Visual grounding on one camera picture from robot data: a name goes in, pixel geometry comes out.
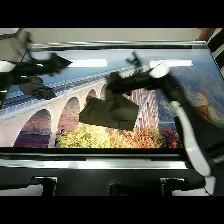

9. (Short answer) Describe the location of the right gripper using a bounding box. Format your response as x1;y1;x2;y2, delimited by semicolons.
105;71;137;96

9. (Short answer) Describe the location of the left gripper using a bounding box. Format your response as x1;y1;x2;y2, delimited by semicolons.
48;53;73;76

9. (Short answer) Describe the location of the dark olive garment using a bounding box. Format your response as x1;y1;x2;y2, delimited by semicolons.
78;87;140;132

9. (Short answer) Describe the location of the black garment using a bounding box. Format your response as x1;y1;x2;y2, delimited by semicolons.
18;76;58;101

